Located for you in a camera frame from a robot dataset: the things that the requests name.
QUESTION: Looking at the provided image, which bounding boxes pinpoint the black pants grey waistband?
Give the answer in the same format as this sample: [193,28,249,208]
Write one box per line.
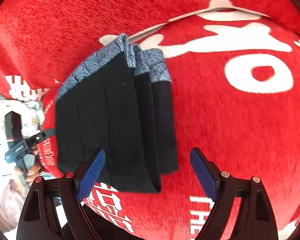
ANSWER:
[55,34,178,193]

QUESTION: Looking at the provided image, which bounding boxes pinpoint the pink sleeve left forearm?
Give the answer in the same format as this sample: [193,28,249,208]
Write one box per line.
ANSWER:
[0,180,26,233]

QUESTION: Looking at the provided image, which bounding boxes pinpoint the person's left hand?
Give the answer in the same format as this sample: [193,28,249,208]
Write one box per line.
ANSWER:
[14,150,42,186]

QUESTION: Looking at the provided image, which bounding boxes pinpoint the white patterned cloth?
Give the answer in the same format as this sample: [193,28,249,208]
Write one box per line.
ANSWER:
[0,95,45,139]

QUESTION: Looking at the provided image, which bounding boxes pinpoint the red printed bed blanket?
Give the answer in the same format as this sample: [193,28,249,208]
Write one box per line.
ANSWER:
[0,0,300,239]

